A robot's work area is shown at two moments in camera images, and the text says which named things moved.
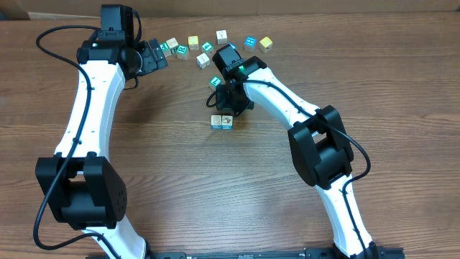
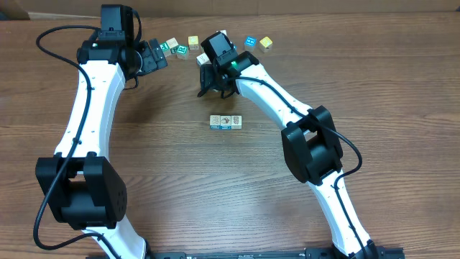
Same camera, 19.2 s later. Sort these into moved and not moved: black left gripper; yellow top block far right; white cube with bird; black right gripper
Moved: black right gripper
Not moved: yellow top block far right; white cube with bird; black left gripper
